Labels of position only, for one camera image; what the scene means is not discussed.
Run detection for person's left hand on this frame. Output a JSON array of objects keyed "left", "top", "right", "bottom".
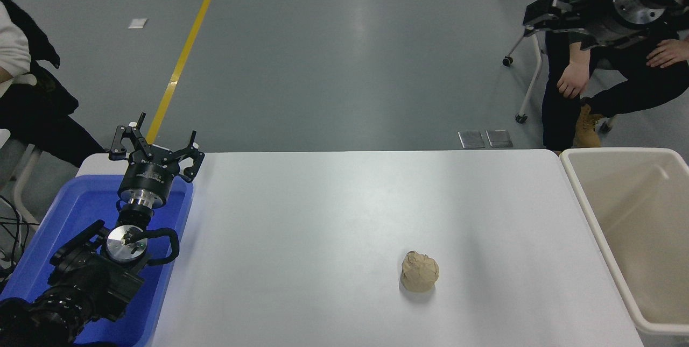
[{"left": 646, "top": 38, "right": 689, "bottom": 69}]

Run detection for person's right hand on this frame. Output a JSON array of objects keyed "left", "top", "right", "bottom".
[{"left": 557, "top": 56, "right": 592, "bottom": 99}]

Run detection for person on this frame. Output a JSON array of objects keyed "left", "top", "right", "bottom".
[
  {"left": 519, "top": 0, "right": 689, "bottom": 152},
  {"left": 0, "top": 0, "right": 106, "bottom": 167}
]

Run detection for large pale bin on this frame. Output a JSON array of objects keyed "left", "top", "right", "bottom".
[{"left": 559, "top": 147, "right": 689, "bottom": 335}]

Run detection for white chair frame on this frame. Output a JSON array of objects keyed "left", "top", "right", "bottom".
[{"left": 0, "top": 129, "right": 44, "bottom": 224}]

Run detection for white wheeled chair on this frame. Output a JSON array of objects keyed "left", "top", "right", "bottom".
[{"left": 502, "top": 0, "right": 617, "bottom": 133}]

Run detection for crumpled tan paper ball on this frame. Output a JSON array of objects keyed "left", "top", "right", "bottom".
[{"left": 400, "top": 251, "right": 439, "bottom": 292}]

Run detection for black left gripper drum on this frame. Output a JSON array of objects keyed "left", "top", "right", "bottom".
[{"left": 118, "top": 153, "right": 182, "bottom": 200}]

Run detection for grey metal floor plate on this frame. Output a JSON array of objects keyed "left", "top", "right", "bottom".
[
  {"left": 458, "top": 131, "right": 486, "bottom": 150},
  {"left": 486, "top": 130, "right": 514, "bottom": 148}
]

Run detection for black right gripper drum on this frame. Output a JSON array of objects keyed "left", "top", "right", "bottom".
[{"left": 572, "top": 0, "right": 655, "bottom": 49}]

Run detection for black cables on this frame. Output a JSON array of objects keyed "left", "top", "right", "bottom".
[{"left": 0, "top": 194, "right": 41, "bottom": 283}]

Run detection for blue plastic tray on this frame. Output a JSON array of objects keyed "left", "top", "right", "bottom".
[{"left": 0, "top": 175, "right": 194, "bottom": 347}]

